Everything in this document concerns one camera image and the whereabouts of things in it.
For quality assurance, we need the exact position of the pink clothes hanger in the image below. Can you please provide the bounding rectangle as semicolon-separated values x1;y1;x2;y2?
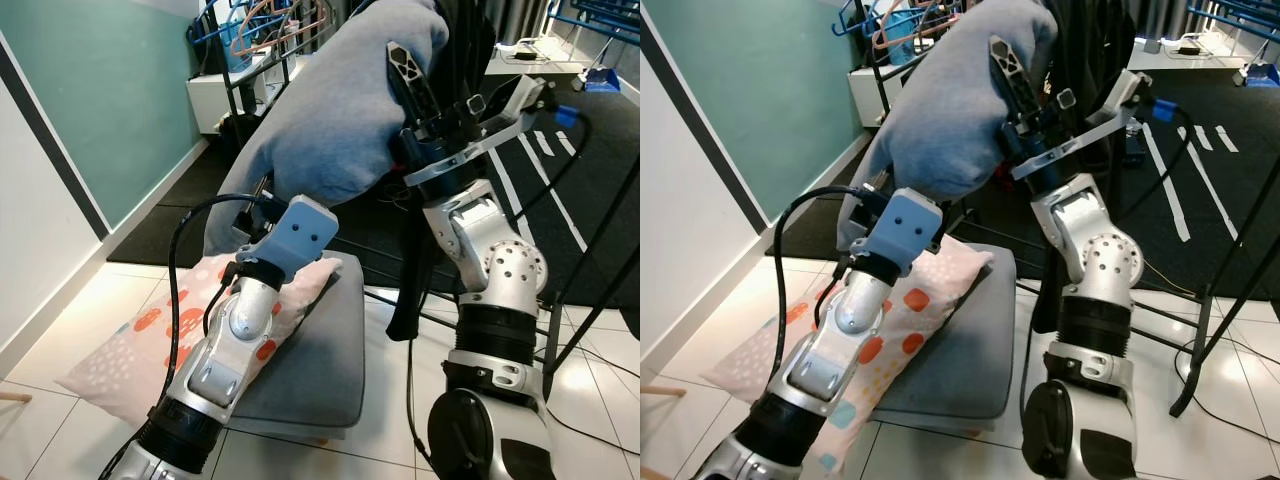
868;0;956;53
228;0;331;59

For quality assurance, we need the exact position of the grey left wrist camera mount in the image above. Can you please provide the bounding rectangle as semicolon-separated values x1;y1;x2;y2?
867;187;944;277
254;195;340;282

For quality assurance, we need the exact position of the black hanging strap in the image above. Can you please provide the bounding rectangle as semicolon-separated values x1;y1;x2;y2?
384;222;438;343
1028;225;1063;336

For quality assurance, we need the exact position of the small white side table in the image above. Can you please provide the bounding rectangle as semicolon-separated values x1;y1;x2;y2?
186;62;263;137
847;55;903;128

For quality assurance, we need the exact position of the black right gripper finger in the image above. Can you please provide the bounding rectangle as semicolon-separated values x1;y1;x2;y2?
988;34;1043;127
386;41;443;129

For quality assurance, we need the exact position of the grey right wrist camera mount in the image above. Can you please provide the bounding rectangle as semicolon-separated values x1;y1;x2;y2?
1010;68;1153;182
404;74;553;188

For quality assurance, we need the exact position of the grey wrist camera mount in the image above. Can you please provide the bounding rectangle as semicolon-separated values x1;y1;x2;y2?
867;187;944;277
1010;68;1153;182
404;74;553;188
254;195;340;282

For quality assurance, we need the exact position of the grey seat cushion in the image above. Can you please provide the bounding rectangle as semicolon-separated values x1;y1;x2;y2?
868;243;1020;433
222;250;367;442

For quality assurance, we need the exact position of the long white tape strip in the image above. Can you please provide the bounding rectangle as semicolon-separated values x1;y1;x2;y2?
1140;122;1194;244
1177;126;1240;214
488;150;533;247
518;135;590;253

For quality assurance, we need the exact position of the white desk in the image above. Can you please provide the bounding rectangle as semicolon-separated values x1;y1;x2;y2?
1128;28;1280;91
488;34;626;93

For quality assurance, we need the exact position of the black floor carpet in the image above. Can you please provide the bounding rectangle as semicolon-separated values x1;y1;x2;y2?
765;65;1280;301
105;75;641;311

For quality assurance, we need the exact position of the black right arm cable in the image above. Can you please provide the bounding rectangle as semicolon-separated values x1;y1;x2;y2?
510;100;593;226
1120;95;1186;216

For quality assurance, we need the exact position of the pink dotted pillow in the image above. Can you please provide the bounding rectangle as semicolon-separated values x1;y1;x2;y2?
700;235;997;477
55;250;342;433

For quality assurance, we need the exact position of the black clothes rack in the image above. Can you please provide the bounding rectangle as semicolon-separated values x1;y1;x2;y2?
1168;158;1280;419
540;160;641;403

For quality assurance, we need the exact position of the grey pillow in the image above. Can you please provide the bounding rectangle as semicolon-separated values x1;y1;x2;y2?
203;0;452;257
838;0;1060;252

